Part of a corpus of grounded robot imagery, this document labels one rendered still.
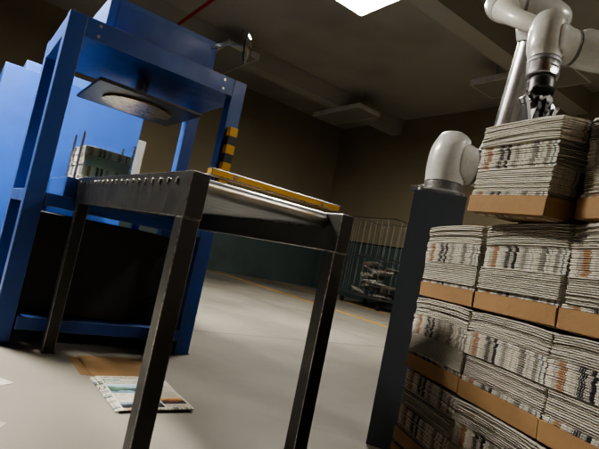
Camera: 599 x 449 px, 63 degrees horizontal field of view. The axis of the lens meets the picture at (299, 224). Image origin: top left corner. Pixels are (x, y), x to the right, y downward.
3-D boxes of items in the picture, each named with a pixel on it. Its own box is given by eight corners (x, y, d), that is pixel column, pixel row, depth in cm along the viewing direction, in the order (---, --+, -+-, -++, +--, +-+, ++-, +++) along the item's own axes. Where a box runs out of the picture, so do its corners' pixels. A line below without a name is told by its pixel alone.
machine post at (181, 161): (152, 329, 317) (204, 100, 328) (139, 328, 312) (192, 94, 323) (148, 325, 325) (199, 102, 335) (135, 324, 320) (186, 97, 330)
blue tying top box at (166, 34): (211, 76, 278) (218, 43, 280) (103, 30, 244) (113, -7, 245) (181, 89, 315) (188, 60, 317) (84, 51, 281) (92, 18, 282)
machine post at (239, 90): (189, 355, 269) (248, 85, 279) (174, 354, 264) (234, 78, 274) (183, 350, 276) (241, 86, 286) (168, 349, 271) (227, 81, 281)
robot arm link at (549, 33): (536, 48, 136) (581, 58, 136) (542, -2, 139) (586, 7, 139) (517, 66, 147) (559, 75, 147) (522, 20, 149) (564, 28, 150)
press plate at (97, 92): (201, 118, 271) (201, 113, 272) (99, 81, 240) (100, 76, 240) (165, 128, 316) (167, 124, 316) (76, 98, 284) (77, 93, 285)
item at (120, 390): (194, 411, 182) (195, 407, 183) (118, 412, 166) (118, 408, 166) (160, 379, 213) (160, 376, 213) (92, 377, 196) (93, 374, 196)
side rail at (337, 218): (348, 255, 152) (356, 217, 153) (335, 251, 149) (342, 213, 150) (183, 226, 261) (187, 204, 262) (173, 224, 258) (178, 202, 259)
